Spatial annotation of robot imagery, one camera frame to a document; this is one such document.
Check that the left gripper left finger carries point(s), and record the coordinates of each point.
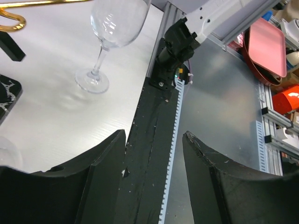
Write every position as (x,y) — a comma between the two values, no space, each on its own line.
(82,190)

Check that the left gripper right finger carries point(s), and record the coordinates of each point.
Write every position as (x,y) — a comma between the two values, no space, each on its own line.
(223,191)

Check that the gold wire wine glass rack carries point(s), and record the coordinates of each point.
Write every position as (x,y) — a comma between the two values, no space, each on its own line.
(37,64)

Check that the clear wine glass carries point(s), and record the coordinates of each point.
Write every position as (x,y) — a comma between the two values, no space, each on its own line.
(10,156)
(116,23)

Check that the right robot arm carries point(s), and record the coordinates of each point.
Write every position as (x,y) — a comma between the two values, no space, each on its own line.
(182,38)

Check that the red orange box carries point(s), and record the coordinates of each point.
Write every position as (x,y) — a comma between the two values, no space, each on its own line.
(286,101)

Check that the dark red round tray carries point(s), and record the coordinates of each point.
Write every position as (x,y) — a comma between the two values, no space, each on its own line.
(261,74)

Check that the pink tray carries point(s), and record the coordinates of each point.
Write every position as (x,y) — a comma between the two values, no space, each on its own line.
(267,47)

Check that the black mounting base plate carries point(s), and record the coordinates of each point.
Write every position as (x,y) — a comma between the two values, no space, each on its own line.
(148,148)

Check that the aluminium frame rail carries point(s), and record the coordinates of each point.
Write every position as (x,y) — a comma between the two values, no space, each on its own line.
(269,146)

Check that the white slotted cable duct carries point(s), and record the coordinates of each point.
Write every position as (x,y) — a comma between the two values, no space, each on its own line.
(180,85)

